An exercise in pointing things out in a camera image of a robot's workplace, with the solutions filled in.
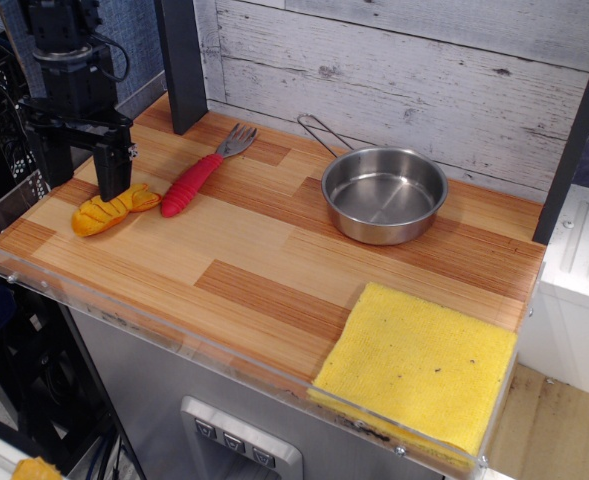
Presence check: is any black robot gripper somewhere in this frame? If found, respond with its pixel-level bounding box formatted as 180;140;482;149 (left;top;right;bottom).
21;43;136;201

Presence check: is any orange plush fried shrimp toy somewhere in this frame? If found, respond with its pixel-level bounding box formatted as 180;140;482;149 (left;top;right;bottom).
71;183;162;237

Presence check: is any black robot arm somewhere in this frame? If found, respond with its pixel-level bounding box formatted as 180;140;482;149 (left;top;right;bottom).
21;1;134;202

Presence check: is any yellow cloth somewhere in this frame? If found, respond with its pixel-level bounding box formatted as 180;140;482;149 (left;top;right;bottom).
308;283;517;469

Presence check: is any clear acrylic table guard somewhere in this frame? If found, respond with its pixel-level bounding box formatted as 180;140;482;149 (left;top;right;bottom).
0;69;547;472

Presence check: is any stainless steel cabinet panel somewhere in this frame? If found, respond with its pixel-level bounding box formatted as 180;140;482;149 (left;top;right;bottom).
68;304;455;480

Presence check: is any stainless steel pan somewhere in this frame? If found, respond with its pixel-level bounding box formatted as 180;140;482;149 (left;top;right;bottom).
296;113;449;246

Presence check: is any white plastic block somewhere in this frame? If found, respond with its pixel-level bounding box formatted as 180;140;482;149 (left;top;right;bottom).
518;185;589;393

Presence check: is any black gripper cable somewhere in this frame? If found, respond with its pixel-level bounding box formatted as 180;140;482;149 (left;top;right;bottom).
91;35;130;84

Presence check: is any red handled metal fork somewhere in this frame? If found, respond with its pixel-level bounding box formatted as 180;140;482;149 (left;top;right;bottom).
161;124;258;218

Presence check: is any dark grey left post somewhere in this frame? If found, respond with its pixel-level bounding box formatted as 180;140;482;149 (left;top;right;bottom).
154;0;208;135

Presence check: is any dark grey post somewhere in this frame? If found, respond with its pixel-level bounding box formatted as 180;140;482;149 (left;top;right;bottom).
532;79;589;245
154;0;208;135

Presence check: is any dark grey right post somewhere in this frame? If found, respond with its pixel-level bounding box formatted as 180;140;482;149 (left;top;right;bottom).
532;79;589;245

